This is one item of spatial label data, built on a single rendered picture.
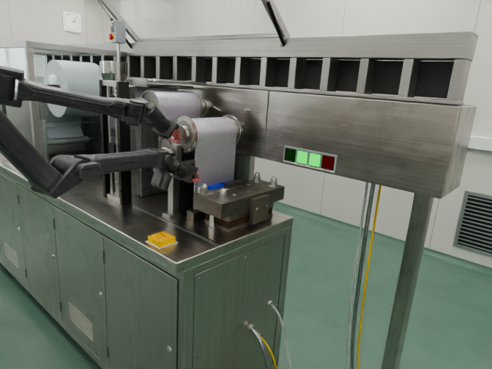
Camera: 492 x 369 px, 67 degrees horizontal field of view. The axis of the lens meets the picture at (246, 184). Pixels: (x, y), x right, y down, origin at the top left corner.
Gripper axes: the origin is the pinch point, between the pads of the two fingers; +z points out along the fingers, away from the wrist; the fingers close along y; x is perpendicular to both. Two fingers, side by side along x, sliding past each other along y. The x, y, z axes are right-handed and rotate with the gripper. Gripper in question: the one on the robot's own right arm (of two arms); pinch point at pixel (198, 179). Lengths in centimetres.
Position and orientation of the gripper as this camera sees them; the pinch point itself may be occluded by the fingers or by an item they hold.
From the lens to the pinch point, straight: 154.6
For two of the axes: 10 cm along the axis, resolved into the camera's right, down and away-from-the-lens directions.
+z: 5.5, 3.2, 7.7
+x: 3.7, -9.2, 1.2
